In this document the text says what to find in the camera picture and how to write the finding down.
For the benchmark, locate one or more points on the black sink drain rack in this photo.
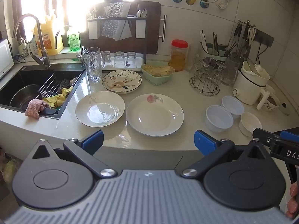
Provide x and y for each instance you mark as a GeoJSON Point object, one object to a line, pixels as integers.
{"type": "Point", "coordinates": [50, 84]}

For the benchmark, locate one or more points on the person's right hand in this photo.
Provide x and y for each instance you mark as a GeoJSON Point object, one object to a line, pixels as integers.
{"type": "Point", "coordinates": [293, 203]}

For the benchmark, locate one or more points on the metal spoon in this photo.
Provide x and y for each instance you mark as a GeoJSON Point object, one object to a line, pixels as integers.
{"type": "Point", "coordinates": [143, 13]}
{"type": "Point", "coordinates": [138, 13]}

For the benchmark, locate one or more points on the yellow detergent jug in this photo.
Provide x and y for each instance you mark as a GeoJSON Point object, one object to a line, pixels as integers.
{"type": "Point", "coordinates": [50, 42]}

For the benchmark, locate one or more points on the white box appliance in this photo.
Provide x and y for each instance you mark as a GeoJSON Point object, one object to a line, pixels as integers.
{"type": "Point", "coordinates": [4, 58]}

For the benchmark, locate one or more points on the black wall hook rack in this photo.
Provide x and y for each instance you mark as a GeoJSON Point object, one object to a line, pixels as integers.
{"type": "Point", "coordinates": [265, 38]}

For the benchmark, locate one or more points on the bundle of chopsticks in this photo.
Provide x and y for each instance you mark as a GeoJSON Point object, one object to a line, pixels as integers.
{"type": "Point", "coordinates": [203, 40]}

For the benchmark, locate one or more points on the white plate grey leaf print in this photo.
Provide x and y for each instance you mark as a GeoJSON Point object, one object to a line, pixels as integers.
{"type": "Point", "coordinates": [100, 112]}

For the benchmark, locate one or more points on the white plastic bowl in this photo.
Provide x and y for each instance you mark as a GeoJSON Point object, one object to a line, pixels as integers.
{"type": "Point", "coordinates": [233, 106]}
{"type": "Point", "coordinates": [218, 119]}

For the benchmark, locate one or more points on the green chopstick holder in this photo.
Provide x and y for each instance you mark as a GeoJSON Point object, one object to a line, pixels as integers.
{"type": "Point", "coordinates": [211, 56]}

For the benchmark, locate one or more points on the green bottle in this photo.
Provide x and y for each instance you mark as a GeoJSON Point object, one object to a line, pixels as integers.
{"type": "Point", "coordinates": [73, 40]}

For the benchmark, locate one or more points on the steel wool scrubber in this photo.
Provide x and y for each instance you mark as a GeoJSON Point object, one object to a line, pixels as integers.
{"type": "Point", "coordinates": [65, 82]}

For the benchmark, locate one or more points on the steel pot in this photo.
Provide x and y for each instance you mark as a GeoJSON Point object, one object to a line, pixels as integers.
{"type": "Point", "coordinates": [23, 95]}

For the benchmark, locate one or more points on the floral ceramic mug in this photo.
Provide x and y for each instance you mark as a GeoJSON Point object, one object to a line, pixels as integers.
{"type": "Point", "coordinates": [268, 106]}

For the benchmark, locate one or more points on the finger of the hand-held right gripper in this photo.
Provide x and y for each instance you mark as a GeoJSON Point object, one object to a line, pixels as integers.
{"type": "Point", "coordinates": [275, 144]}
{"type": "Point", "coordinates": [289, 135]}

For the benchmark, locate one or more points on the yellow cloth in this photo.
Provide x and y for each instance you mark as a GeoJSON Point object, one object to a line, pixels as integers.
{"type": "Point", "coordinates": [58, 99]}

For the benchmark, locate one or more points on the dried noodles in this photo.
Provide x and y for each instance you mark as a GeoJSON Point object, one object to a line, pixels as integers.
{"type": "Point", "coordinates": [158, 70]}

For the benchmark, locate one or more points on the leaf patterned plate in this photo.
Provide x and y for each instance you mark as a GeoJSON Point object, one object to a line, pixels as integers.
{"type": "Point", "coordinates": [121, 84]}

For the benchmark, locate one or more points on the green plastic basket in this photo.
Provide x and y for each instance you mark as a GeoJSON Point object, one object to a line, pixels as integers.
{"type": "Point", "coordinates": [154, 80]}

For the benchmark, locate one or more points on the white electric cooker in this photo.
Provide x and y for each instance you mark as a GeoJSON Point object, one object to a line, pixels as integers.
{"type": "Point", "coordinates": [247, 88]}

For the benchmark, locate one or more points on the steel kitchen faucet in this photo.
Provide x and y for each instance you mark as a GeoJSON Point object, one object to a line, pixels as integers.
{"type": "Point", "coordinates": [43, 51]}

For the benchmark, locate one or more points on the pink cloth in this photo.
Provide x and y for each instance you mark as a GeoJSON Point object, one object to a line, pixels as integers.
{"type": "Point", "coordinates": [35, 108]}

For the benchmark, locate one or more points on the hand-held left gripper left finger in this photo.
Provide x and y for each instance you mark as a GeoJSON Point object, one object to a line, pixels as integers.
{"type": "Point", "coordinates": [93, 141]}

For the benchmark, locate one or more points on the black kitchen sink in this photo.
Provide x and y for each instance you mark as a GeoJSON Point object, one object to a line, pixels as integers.
{"type": "Point", "coordinates": [28, 77]}

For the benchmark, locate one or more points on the white ceramic bowl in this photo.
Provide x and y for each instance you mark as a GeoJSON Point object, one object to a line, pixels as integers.
{"type": "Point", "coordinates": [250, 123]}

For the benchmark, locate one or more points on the white utensil holder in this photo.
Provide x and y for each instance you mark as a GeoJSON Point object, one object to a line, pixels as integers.
{"type": "Point", "coordinates": [141, 29]}
{"type": "Point", "coordinates": [94, 30]}

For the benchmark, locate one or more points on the set of glass cups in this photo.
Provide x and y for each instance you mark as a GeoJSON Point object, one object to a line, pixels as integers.
{"type": "Point", "coordinates": [210, 67]}

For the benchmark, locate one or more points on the glass tumbler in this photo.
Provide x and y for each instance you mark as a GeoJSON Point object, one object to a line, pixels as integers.
{"type": "Point", "coordinates": [119, 59]}
{"type": "Point", "coordinates": [107, 57]}
{"type": "Point", "coordinates": [131, 59]}

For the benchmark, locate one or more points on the tall textured glass pitcher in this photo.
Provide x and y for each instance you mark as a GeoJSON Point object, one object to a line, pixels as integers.
{"type": "Point", "coordinates": [93, 67]}

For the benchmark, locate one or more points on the dark wooden cutting board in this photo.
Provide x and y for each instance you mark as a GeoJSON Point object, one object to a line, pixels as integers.
{"type": "Point", "coordinates": [153, 28]}

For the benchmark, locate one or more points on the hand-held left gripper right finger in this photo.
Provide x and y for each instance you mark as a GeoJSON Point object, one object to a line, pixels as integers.
{"type": "Point", "coordinates": [204, 141]}

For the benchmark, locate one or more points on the white drip tray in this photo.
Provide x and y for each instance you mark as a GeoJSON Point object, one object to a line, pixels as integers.
{"type": "Point", "coordinates": [139, 60]}

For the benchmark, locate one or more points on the round textured glass jug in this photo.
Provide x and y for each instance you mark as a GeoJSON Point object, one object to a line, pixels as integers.
{"type": "Point", "coordinates": [192, 58]}

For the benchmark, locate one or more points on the yellow plastic bag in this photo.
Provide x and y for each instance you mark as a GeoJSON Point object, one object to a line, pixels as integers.
{"type": "Point", "coordinates": [9, 168]}

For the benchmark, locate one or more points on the silver patterned bag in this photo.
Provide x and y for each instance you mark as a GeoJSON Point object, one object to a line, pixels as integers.
{"type": "Point", "coordinates": [112, 16]}

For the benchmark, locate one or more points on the black dish rack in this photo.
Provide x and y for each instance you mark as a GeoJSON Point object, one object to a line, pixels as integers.
{"type": "Point", "coordinates": [145, 42]}

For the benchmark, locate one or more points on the white plate pink flower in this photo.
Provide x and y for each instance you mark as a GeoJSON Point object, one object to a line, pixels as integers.
{"type": "Point", "coordinates": [154, 116]}

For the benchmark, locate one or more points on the red lidded jar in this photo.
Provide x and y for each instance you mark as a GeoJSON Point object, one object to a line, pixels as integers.
{"type": "Point", "coordinates": [178, 58]}

